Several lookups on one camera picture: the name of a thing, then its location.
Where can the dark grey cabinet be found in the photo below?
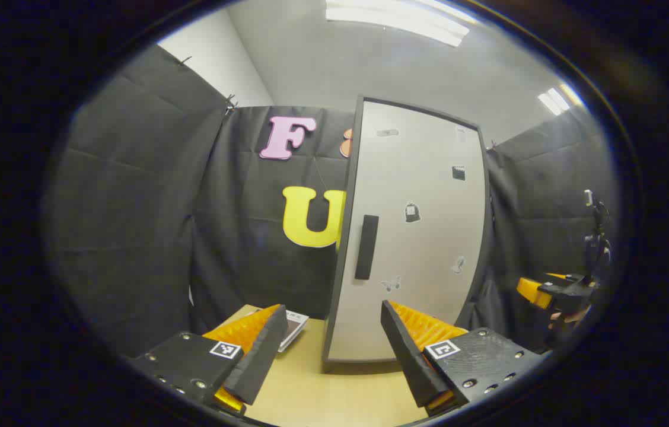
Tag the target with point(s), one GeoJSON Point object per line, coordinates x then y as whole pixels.
{"type": "Point", "coordinates": [343, 267]}

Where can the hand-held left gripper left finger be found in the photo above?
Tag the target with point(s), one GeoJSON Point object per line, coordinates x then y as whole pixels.
{"type": "Point", "coordinates": [263, 356]}

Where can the white book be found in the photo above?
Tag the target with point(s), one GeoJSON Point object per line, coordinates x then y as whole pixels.
{"type": "Point", "coordinates": [294, 326]}

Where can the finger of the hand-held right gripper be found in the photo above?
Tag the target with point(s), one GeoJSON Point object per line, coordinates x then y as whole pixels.
{"type": "Point", "coordinates": [533, 292]}

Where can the light grey cabinet door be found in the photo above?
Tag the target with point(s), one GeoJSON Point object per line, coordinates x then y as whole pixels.
{"type": "Point", "coordinates": [423, 249]}

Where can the small ceiling light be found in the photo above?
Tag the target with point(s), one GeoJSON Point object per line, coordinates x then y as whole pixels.
{"type": "Point", "coordinates": [554, 101]}

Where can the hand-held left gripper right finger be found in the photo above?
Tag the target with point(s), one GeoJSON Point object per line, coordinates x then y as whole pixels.
{"type": "Point", "coordinates": [405, 356]}

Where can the black backdrop cloth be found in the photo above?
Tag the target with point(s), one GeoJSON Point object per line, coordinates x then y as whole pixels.
{"type": "Point", "coordinates": [145, 207]}

